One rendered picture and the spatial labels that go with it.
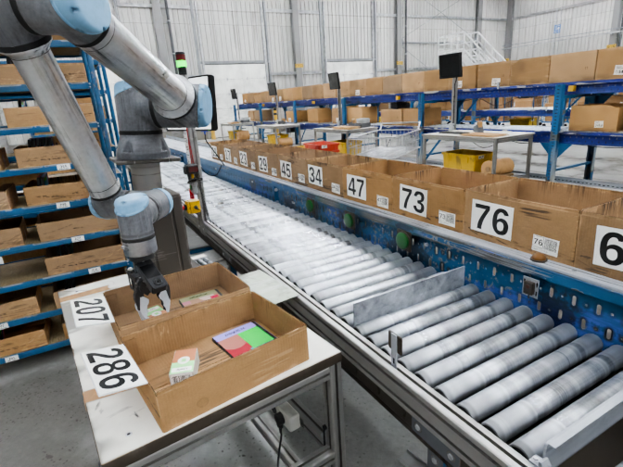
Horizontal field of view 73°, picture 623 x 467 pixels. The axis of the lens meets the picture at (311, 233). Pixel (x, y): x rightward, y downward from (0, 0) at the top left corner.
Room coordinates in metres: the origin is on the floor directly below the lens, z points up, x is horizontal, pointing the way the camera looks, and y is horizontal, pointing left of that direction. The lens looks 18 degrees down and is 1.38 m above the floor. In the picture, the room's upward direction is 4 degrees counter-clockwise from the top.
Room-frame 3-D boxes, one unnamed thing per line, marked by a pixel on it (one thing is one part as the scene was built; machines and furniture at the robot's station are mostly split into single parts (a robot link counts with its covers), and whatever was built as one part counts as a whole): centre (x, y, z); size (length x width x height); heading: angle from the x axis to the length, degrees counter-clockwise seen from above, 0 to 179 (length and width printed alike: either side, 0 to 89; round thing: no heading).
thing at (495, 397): (0.83, -0.51, 0.72); 0.52 x 0.05 x 0.05; 118
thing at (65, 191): (2.40, 1.37, 0.99); 0.40 x 0.30 x 0.10; 115
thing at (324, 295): (1.41, -0.20, 0.72); 0.52 x 0.05 x 0.05; 118
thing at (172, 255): (1.59, 0.61, 0.91); 0.26 x 0.26 x 0.33; 33
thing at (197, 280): (1.19, 0.43, 0.80); 0.38 x 0.28 x 0.10; 122
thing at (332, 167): (2.36, -0.21, 0.96); 0.39 x 0.29 x 0.17; 28
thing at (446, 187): (1.67, -0.58, 0.96); 0.39 x 0.29 x 0.17; 28
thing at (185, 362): (0.88, 0.33, 0.78); 0.10 x 0.06 x 0.05; 8
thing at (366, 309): (1.21, -0.31, 0.76); 0.46 x 0.01 x 0.09; 118
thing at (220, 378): (0.92, 0.26, 0.80); 0.38 x 0.28 x 0.10; 126
